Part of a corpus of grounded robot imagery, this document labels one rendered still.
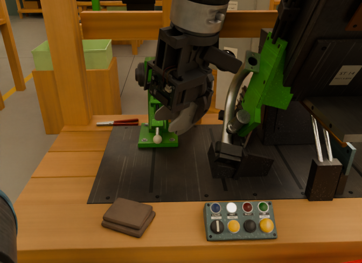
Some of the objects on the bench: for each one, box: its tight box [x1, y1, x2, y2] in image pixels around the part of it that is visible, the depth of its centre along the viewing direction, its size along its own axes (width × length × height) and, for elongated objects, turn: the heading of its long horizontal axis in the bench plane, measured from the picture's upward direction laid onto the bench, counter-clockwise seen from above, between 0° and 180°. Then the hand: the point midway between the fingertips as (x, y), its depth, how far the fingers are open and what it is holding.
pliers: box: [96, 119, 138, 126], centre depth 119 cm, size 16×5×1 cm, turn 96°
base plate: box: [87, 124, 362, 204], centre depth 98 cm, size 42×110×2 cm, turn 92°
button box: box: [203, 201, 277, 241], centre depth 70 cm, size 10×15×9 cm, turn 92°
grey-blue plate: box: [330, 136, 356, 195], centre depth 80 cm, size 10×2×14 cm, turn 2°
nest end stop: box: [214, 153, 241, 165], centre depth 85 cm, size 4×7×6 cm, turn 92°
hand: (181, 127), depth 58 cm, fingers closed
